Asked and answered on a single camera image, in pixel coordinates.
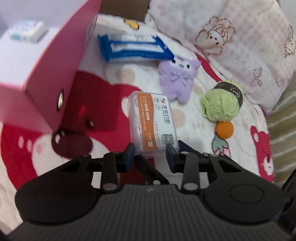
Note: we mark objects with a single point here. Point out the pink cardboard box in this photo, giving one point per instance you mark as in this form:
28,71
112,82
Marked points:
36,78

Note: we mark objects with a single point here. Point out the orange label plastic box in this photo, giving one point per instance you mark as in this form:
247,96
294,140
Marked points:
150,122

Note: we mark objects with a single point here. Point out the green yarn ball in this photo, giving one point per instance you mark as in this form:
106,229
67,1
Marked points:
223,102

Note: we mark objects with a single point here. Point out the purple Kuromi plush toy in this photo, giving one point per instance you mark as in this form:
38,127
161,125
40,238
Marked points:
177,77

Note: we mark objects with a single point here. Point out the white tissue pack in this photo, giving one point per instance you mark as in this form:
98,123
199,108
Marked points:
27,30

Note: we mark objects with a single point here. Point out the orange ball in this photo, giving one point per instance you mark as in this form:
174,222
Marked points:
224,130

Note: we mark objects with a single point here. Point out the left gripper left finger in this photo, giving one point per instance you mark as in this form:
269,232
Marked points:
114,163

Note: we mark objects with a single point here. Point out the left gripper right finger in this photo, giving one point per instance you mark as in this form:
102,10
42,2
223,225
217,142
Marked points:
185,160

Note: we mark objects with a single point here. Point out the pink checked cartoon pillow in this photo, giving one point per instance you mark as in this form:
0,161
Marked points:
249,42

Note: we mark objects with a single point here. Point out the brown embroidered pillow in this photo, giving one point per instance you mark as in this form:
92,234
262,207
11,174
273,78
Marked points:
129,9

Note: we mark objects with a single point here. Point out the blue wet wipes pack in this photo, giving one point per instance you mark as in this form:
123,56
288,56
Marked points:
127,47

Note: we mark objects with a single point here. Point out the golden satin curtain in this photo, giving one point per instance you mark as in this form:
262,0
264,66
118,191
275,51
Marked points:
281,125

